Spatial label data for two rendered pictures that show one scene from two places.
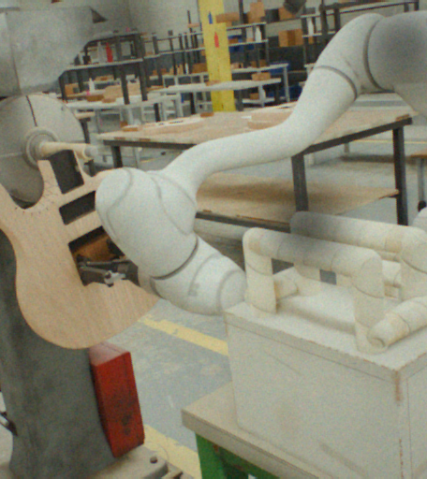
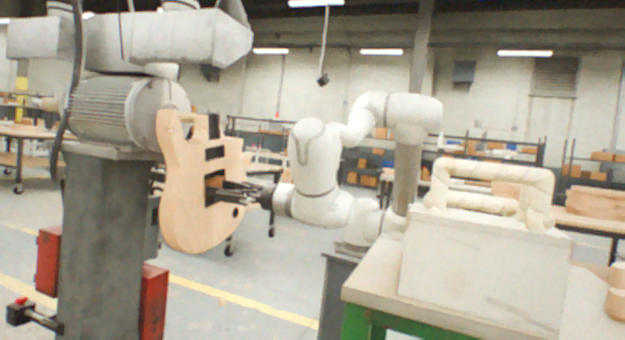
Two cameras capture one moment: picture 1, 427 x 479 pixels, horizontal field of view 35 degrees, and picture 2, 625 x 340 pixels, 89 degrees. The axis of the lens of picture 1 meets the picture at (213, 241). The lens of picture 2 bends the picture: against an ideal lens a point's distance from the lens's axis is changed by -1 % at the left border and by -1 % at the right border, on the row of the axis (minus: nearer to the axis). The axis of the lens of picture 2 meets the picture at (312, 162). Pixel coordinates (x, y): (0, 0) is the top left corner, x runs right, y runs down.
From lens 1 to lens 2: 0.65 m
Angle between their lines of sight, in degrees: 33
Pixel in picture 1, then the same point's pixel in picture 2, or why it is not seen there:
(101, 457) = not seen: outside the picture
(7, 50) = (209, 32)
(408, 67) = (410, 116)
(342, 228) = not seen: hidden behind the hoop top
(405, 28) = (409, 98)
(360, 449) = (526, 297)
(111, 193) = (313, 129)
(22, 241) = (181, 164)
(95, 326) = (204, 238)
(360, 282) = (546, 187)
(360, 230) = not seen: hidden behind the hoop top
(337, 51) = (369, 103)
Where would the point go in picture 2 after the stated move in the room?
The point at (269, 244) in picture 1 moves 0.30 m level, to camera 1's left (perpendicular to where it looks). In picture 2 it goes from (465, 165) to (330, 150)
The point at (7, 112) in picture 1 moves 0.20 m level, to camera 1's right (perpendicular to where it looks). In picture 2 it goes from (155, 84) to (218, 95)
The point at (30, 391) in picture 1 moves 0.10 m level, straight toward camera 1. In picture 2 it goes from (97, 295) to (106, 308)
